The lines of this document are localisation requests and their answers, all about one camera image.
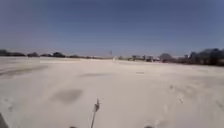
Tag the distant thin tower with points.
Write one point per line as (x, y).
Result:
(111, 54)

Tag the pale sandy dirt track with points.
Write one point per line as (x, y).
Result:
(126, 90)

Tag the low dark row of trees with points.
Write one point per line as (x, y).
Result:
(57, 54)

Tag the tall dark row of trees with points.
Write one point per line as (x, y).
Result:
(210, 56)

